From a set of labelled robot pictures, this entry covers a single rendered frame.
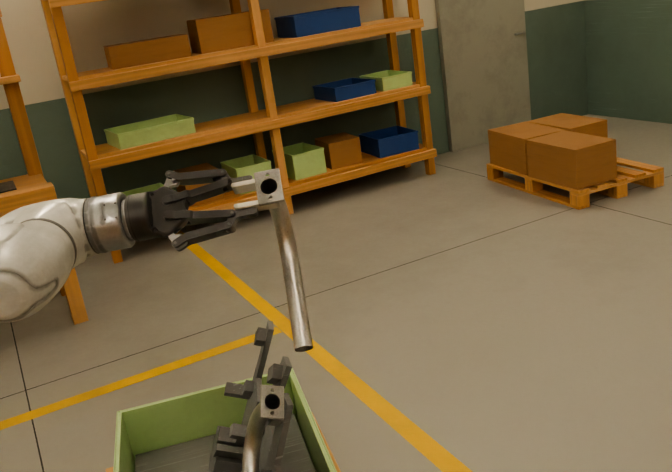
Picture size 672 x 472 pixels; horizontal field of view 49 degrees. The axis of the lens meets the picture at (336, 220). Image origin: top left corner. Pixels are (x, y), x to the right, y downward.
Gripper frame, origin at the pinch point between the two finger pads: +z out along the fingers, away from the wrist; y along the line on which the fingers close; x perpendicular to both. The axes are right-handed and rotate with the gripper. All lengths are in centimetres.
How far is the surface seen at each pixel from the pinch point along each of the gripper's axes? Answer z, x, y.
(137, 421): -43, 66, -21
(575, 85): 289, 633, 342
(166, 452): -38, 69, -29
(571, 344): 109, 260, 7
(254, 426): -9.2, 25.3, -31.9
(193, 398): -30, 67, -18
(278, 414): -3.7, 17.7, -31.6
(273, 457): -7.2, 28.9, -37.3
